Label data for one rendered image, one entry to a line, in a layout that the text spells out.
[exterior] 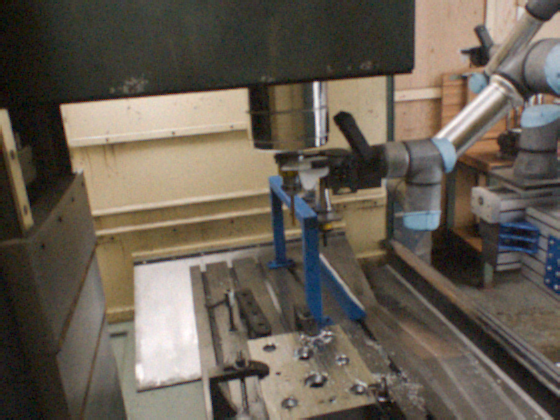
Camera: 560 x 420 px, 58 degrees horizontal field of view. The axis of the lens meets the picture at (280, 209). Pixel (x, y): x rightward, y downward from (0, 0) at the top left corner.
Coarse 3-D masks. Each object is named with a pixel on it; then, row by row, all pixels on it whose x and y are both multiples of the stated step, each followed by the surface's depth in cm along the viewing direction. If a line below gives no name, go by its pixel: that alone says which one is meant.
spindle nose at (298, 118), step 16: (256, 96) 89; (272, 96) 88; (288, 96) 87; (304, 96) 88; (320, 96) 90; (256, 112) 90; (272, 112) 89; (288, 112) 88; (304, 112) 89; (320, 112) 91; (256, 128) 91; (272, 128) 90; (288, 128) 89; (304, 128) 90; (320, 128) 92; (256, 144) 93; (272, 144) 91; (288, 144) 90; (304, 144) 91; (320, 144) 93
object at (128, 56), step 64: (0, 0) 70; (64, 0) 72; (128, 0) 74; (192, 0) 76; (256, 0) 77; (320, 0) 80; (384, 0) 82; (0, 64) 73; (64, 64) 74; (128, 64) 76; (192, 64) 78; (256, 64) 80; (320, 64) 82; (384, 64) 85
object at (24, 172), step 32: (0, 96) 67; (0, 128) 66; (32, 128) 99; (64, 128) 105; (0, 160) 67; (32, 160) 93; (64, 160) 107; (0, 192) 69; (32, 192) 103; (0, 224) 70; (32, 224) 74; (0, 288) 68; (0, 320) 67; (0, 352) 66; (0, 384) 64; (32, 384) 76; (0, 416) 65; (32, 416) 74
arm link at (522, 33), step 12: (528, 0) 162; (540, 0) 158; (552, 0) 156; (528, 12) 162; (540, 12) 159; (552, 12) 159; (516, 24) 169; (528, 24) 165; (540, 24) 164; (516, 36) 169; (528, 36) 168; (504, 48) 175; (516, 48) 172; (492, 60) 181; (504, 60) 177; (492, 72) 182; (480, 84) 186
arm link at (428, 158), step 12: (408, 144) 102; (420, 144) 102; (432, 144) 102; (444, 144) 103; (408, 156) 100; (420, 156) 101; (432, 156) 101; (444, 156) 102; (408, 168) 101; (420, 168) 102; (432, 168) 102; (444, 168) 103; (408, 180) 105; (420, 180) 103; (432, 180) 103
